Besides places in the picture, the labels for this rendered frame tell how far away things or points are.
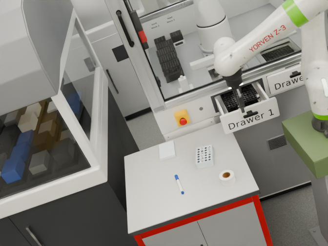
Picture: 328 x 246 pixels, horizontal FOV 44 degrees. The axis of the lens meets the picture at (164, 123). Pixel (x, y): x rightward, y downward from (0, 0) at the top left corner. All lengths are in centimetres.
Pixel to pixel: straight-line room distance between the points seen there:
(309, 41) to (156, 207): 101
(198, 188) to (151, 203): 24
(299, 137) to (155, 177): 73
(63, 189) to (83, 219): 31
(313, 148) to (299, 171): 89
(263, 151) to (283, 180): 30
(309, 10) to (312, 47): 30
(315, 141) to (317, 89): 24
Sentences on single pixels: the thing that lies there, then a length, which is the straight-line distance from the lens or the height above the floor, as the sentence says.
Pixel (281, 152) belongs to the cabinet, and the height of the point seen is 38.
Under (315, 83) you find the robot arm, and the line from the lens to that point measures 181.
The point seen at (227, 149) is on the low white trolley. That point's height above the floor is 76.
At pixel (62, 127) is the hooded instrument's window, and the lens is 199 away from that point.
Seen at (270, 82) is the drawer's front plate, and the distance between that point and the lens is 227.
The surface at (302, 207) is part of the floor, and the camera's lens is 277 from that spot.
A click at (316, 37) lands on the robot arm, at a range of 188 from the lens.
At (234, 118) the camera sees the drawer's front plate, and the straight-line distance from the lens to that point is 206.
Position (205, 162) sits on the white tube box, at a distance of 202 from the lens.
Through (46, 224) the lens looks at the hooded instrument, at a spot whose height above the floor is 60.
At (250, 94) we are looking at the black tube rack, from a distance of 220.
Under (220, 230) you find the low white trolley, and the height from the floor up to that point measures 57.
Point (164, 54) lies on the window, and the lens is 210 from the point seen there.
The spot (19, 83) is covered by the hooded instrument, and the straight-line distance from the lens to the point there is 189.
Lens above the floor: 208
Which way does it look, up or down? 32 degrees down
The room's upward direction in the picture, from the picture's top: 23 degrees counter-clockwise
